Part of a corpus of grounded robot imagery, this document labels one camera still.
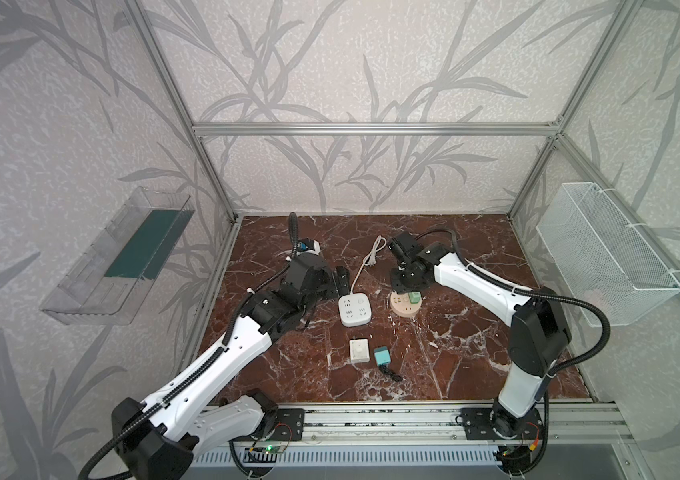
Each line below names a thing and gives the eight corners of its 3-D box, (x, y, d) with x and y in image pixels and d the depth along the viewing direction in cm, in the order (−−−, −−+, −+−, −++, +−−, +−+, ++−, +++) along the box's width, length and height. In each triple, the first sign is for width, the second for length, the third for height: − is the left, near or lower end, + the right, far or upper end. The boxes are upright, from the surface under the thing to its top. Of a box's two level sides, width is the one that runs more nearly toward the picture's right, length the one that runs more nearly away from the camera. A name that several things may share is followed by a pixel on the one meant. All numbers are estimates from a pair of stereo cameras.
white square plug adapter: (349, 362, 85) (349, 359, 83) (349, 341, 89) (349, 338, 87) (369, 362, 85) (369, 359, 83) (368, 341, 89) (369, 338, 87)
